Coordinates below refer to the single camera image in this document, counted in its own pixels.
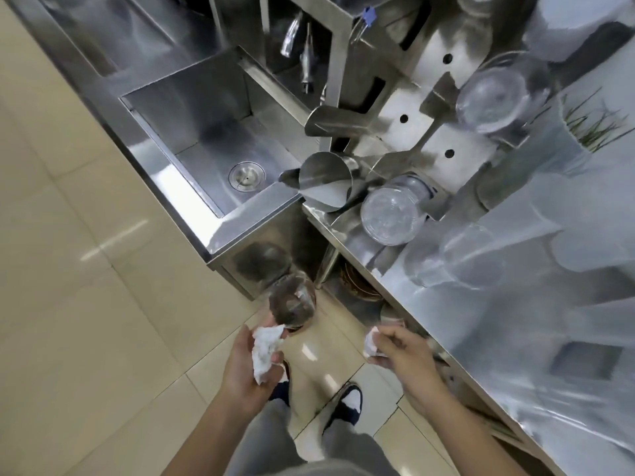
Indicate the bin with black bag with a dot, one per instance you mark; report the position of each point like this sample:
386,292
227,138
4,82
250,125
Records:
290,304

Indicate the person's left forearm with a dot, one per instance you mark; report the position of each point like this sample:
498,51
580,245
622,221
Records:
218,441

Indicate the person's right forearm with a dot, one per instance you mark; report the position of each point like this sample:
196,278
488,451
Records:
466,441

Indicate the black and white right shoe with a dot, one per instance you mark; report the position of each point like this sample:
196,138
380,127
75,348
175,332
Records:
347,406

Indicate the chrome faucet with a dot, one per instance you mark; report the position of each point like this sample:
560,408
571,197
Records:
291,34

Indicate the stainless steel machine stand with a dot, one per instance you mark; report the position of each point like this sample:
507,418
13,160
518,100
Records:
342,69

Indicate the grey shirt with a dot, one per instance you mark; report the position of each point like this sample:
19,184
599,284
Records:
337,468

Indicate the person's left hand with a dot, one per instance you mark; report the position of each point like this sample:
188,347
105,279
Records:
243,376

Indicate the green grass sprigs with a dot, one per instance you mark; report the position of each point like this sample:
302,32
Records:
593,126

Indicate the white tissue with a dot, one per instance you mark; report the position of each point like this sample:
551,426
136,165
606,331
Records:
372,344
265,351

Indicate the grey trousers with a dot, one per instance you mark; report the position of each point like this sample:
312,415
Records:
258,441

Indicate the round sink drain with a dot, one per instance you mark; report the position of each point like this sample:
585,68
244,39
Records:
247,176

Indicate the stainless steel sink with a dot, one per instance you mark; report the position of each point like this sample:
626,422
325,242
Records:
198,118

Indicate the wide clear plastic cup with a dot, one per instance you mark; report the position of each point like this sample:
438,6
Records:
471,262

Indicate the stack of clear plastic cups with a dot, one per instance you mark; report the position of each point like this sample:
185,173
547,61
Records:
491,99
392,215
474,3

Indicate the translucent measuring jug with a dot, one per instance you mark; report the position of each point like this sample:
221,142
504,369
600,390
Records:
555,143

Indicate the person's right hand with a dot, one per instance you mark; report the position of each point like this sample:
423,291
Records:
412,366

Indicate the chrome spray nozzle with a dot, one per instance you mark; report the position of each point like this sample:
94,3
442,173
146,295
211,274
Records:
308,59

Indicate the blue binder clip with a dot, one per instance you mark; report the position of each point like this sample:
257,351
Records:
368,17

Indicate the stainless steel cup rack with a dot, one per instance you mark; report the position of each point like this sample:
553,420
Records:
397,118

